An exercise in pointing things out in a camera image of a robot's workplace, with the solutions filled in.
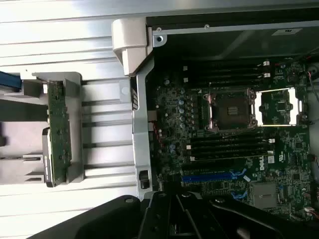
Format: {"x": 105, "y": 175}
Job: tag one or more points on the green motherboard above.
{"x": 286, "y": 154}

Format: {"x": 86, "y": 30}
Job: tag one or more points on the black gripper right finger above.
{"x": 239, "y": 219}

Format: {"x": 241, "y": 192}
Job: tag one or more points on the grey plastic parts rack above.
{"x": 76, "y": 112}

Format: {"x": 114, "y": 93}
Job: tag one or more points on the open black grey PC case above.
{"x": 142, "y": 139}

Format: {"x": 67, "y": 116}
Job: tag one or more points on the silver socket cover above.
{"x": 293, "y": 109}

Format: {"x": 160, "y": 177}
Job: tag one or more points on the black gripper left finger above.
{"x": 99, "y": 219}

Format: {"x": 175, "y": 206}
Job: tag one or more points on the black expansion slot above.
{"x": 207, "y": 166}

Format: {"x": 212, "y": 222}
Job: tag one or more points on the blue expansion slot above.
{"x": 207, "y": 178}

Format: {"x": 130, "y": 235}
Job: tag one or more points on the black RAM slot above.
{"x": 224, "y": 142}
{"x": 224, "y": 136}
{"x": 224, "y": 75}
{"x": 224, "y": 63}
{"x": 224, "y": 149}
{"x": 224, "y": 81}
{"x": 224, "y": 69}

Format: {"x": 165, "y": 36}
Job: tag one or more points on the grey chipset heatsink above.
{"x": 264, "y": 195}

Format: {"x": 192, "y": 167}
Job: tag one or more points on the black CPU socket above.
{"x": 229, "y": 109}

